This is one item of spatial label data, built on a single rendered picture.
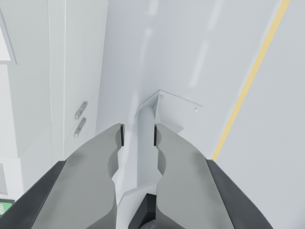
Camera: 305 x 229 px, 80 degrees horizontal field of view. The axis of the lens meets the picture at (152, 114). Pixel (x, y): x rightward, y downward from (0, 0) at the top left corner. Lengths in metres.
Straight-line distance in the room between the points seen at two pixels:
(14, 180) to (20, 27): 0.30
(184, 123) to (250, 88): 0.55
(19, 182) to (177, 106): 1.11
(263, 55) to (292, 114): 0.60
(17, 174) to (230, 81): 1.32
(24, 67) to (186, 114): 1.19
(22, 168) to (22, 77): 0.19
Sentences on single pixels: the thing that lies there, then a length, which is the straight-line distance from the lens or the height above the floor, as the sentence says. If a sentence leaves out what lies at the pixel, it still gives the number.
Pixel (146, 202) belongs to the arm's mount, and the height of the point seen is 0.85.
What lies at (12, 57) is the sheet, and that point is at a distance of 0.35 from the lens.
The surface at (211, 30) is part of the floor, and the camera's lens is 1.34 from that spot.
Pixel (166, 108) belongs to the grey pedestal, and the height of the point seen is 0.01.
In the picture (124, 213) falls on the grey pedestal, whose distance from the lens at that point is 0.76.
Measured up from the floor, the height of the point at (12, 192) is 0.96.
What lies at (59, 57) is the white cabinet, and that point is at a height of 0.76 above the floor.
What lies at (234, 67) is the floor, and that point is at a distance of 1.44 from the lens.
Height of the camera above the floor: 1.26
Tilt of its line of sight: 63 degrees down
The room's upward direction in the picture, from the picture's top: 172 degrees clockwise
